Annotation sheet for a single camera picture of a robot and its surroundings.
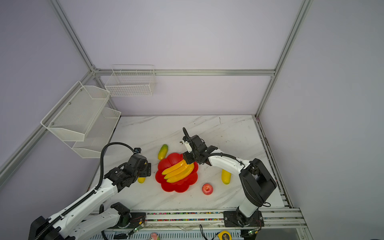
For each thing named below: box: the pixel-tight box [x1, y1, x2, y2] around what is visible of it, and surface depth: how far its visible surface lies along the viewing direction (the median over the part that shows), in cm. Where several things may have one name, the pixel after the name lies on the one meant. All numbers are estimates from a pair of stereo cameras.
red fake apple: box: [202, 183, 214, 196], surface depth 81 cm
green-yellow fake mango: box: [158, 144, 169, 161], surface depth 97 cm
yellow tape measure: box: [218, 230, 232, 240], surface depth 69 cm
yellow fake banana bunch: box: [162, 159, 195, 183], surface depth 88 cm
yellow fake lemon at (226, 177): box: [221, 169, 232, 185], surface depth 86 cm
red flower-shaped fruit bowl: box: [155, 153, 199, 193], surface depth 87 cm
